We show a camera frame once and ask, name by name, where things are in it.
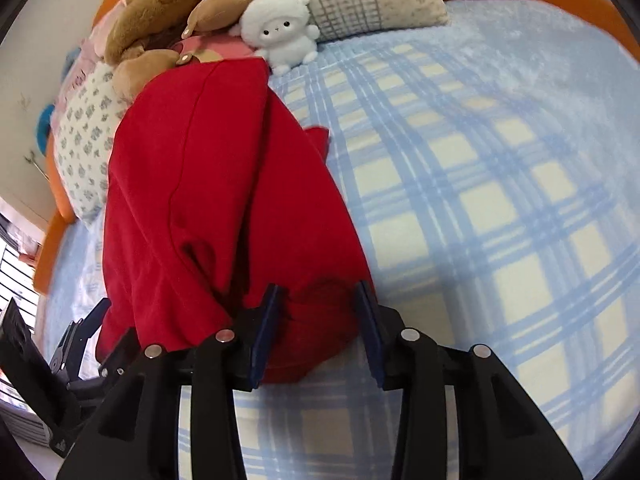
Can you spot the pink quilt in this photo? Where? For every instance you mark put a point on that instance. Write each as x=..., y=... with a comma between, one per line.
x=91, y=51

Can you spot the white plush cat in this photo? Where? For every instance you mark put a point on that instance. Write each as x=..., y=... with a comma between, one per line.
x=280, y=32

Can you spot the red polo shirt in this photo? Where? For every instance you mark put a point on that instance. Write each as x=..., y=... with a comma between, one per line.
x=215, y=192

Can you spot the white floral pillow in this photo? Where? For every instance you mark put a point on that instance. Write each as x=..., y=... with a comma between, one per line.
x=84, y=141

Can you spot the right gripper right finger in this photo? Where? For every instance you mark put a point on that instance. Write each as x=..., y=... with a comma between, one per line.
x=501, y=432

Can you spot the brown plush toy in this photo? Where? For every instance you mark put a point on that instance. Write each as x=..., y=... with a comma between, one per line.
x=139, y=43

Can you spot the pink round plush cushion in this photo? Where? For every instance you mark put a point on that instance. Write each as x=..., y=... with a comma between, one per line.
x=213, y=48

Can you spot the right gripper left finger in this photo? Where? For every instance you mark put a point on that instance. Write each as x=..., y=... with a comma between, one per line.
x=134, y=433

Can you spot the blue neck pillow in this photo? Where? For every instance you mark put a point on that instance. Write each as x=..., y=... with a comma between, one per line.
x=43, y=127

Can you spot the blue plaid blanket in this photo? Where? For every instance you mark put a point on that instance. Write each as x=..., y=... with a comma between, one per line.
x=491, y=167

